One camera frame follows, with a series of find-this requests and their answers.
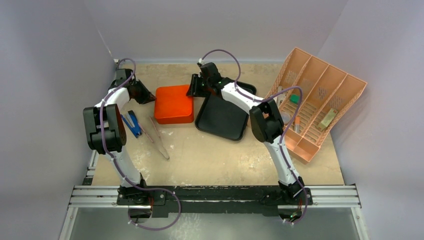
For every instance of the staple box in organizer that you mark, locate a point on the staple box in organizer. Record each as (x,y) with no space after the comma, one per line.
(327,119)

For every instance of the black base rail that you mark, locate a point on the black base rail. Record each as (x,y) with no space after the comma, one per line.
(267,200)

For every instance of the orange chocolate box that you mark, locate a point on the orange chocolate box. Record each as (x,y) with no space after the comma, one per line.
(168,120)

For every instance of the paper clip jar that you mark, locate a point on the paper clip jar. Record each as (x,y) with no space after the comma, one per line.
(286,117)

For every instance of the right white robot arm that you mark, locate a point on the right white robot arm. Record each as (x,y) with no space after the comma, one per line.
(265,119)

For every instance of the pink desk organizer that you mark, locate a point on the pink desk organizer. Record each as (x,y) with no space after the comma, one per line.
(324,87)

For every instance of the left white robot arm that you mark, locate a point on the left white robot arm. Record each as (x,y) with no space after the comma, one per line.
(106,134)

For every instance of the blue stapler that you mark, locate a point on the blue stapler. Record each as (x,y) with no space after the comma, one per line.
(132,123)

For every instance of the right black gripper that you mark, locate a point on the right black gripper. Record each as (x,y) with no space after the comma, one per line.
(199,85)

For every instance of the green eraser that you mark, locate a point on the green eraser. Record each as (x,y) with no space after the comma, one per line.
(294,98)

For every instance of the black tray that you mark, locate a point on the black tray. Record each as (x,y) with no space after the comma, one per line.
(221,118)

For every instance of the orange box lid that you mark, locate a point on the orange box lid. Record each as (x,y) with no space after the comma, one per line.
(172,101)

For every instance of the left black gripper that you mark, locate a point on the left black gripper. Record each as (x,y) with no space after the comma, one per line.
(148,96)

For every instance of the glue stick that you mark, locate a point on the glue stick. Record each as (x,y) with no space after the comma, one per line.
(297,124)

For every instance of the pink metal tongs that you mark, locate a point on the pink metal tongs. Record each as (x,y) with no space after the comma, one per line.
(149,128)

